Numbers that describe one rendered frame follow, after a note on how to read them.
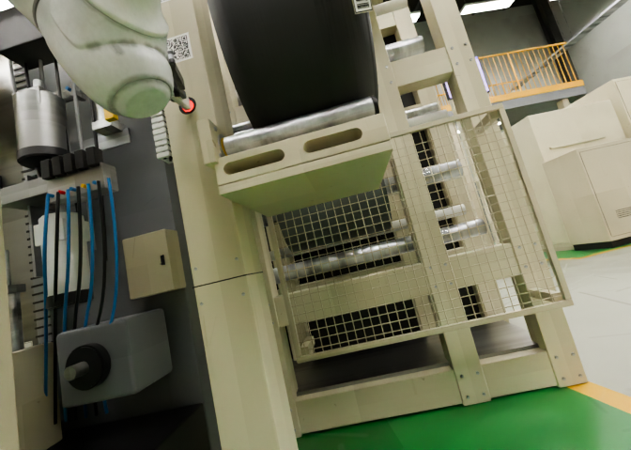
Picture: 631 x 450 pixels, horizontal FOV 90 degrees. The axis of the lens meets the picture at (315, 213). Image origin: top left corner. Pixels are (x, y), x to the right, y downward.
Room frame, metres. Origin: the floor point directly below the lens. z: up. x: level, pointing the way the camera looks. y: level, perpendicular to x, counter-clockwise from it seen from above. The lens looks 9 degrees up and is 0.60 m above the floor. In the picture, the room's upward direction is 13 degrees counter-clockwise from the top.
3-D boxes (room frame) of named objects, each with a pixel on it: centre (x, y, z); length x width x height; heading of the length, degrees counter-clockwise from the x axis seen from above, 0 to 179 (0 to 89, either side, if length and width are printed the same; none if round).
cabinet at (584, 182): (4.20, -3.73, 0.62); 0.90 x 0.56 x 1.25; 96
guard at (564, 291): (1.10, -0.27, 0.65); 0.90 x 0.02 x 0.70; 85
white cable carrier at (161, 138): (0.77, 0.33, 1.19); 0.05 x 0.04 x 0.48; 175
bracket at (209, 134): (0.81, 0.16, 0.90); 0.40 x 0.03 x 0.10; 175
